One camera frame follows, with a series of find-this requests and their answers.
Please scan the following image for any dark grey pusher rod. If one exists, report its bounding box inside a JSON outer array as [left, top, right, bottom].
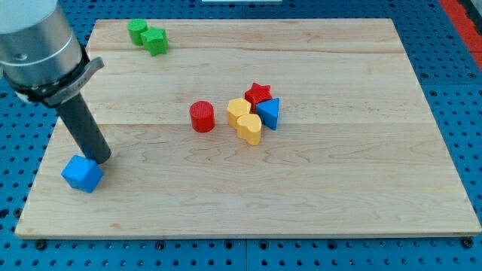
[[56, 94, 111, 164]]

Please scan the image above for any blue cube block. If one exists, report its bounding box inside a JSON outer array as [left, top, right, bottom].
[[61, 155, 103, 193]]

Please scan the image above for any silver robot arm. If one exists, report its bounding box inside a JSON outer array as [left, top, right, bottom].
[[1, 0, 111, 164]]

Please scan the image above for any green cylinder block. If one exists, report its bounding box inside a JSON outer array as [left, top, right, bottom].
[[127, 19, 148, 46]]

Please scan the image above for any green star block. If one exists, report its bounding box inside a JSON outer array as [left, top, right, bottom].
[[140, 27, 169, 56]]

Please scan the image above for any red cylinder block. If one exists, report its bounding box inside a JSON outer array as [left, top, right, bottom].
[[189, 101, 215, 132]]

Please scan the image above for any yellow hexagon block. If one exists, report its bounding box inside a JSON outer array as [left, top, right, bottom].
[[227, 98, 252, 129]]

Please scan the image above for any wooden board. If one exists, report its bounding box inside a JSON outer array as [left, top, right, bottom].
[[16, 19, 481, 239]]

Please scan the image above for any yellow heart block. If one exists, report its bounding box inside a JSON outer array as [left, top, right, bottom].
[[236, 114, 262, 145]]

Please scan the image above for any red star block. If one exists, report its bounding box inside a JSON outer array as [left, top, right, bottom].
[[244, 83, 273, 114]]

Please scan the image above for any blue triangle block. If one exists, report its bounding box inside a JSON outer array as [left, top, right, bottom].
[[256, 98, 280, 130]]

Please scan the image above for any red tape strip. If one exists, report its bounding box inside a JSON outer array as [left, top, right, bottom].
[[439, 0, 481, 69]]

